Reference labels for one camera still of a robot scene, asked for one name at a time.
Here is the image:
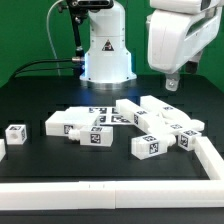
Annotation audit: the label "white fence piece left edge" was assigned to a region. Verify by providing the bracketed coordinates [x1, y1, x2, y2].
[0, 139, 6, 162]

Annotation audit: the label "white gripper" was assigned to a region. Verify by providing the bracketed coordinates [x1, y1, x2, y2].
[147, 0, 223, 91]

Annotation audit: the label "flat white tagged plate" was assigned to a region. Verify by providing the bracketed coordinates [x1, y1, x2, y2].
[89, 107, 130, 126]

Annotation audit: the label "small white cube block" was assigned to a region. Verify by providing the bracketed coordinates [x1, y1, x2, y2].
[5, 124, 27, 145]

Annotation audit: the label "white chair seat block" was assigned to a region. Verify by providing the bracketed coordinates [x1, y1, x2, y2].
[45, 107, 100, 136]

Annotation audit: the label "white front fence bar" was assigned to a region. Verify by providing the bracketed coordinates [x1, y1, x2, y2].
[0, 180, 224, 211]

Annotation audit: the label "white right fence bar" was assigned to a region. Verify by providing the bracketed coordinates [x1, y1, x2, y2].
[194, 137, 224, 181]

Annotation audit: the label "black cables at base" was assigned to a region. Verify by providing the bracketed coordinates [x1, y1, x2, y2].
[9, 56, 84, 80]

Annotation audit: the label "white fence bar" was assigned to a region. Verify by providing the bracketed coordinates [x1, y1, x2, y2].
[194, 137, 224, 181]
[0, 180, 224, 211]

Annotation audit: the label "white cable behind robot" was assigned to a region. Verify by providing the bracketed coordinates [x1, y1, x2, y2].
[46, 0, 64, 77]

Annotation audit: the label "white chair back frame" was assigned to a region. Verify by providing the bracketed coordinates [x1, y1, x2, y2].
[116, 95, 205, 135]

